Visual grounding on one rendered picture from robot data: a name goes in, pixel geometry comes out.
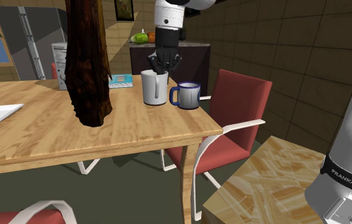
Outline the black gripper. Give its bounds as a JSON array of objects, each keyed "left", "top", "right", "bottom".
[{"left": 147, "top": 27, "right": 183, "bottom": 76}]

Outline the white mug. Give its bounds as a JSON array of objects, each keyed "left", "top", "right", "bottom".
[{"left": 140, "top": 69, "right": 169, "bottom": 106}]

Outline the dark counter cabinet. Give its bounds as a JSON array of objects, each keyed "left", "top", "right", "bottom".
[{"left": 128, "top": 29, "right": 212, "bottom": 97}]

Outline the blue book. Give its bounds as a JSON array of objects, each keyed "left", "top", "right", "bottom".
[{"left": 108, "top": 73, "right": 134, "bottom": 90}]

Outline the dark brown wooden trunk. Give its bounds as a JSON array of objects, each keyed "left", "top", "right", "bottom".
[{"left": 64, "top": 0, "right": 113, "bottom": 129}]

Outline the light wooden table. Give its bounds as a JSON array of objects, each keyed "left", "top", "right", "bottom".
[{"left": 0, "top": 74, "right": 224, "bottom": 224}]

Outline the white printed carton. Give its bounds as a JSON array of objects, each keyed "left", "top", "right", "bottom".
[{"left": 51, "top": 42, "right": 69, "bottom": 91}]

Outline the grey refrigerator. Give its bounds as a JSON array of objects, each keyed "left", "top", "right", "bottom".
[{"left": 0, "top": 5, "right": 69, "bottom": 81}]

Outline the wood patterned robot stand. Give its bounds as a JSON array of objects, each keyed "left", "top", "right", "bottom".
[{"left": 201, "top": 135, "right": 327, "bottom": 224}]

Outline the grey mug with blue handle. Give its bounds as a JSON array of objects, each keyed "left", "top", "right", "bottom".
[{"left": 169, "top": 81, "right": 202, "bottom": 110}]

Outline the framed wall picture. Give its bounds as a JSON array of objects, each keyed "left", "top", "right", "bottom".
[{"left": 113, "top": 0, "right": 135, "bottom": 22}]

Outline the red chair with white frame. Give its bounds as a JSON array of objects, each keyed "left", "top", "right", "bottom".
[
  {"left": 159, "top": 69, "right": 273, "bottom": 222},
  {"left": 0, "top": 200, "right": 78, "bottom": 224},
  {"left": 50, "top": 62, "right": 59, "bottom": 80}
]

